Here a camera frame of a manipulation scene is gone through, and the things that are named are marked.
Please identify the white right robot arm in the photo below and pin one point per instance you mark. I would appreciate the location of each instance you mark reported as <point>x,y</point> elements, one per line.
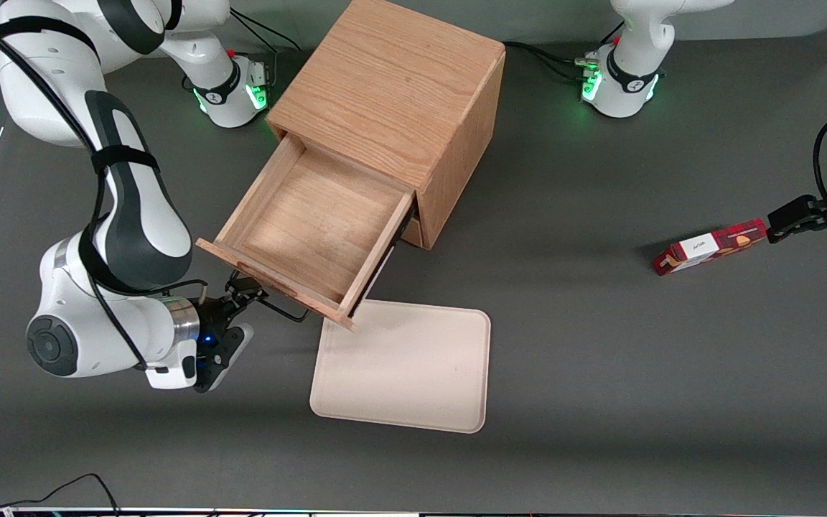
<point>141,215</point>

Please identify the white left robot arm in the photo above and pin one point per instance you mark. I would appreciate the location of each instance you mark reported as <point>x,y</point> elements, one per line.
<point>629,64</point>

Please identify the beige plastic tray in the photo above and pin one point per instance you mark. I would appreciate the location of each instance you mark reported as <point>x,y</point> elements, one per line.
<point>403,366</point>

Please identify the oak wooden drawer cabinet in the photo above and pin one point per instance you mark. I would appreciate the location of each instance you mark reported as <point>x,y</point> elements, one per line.
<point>392,86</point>

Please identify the red tartan shortbread box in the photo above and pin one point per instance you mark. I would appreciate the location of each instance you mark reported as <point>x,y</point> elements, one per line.
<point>708,248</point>

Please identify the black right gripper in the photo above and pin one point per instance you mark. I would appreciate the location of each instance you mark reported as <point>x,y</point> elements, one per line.
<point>210,317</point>

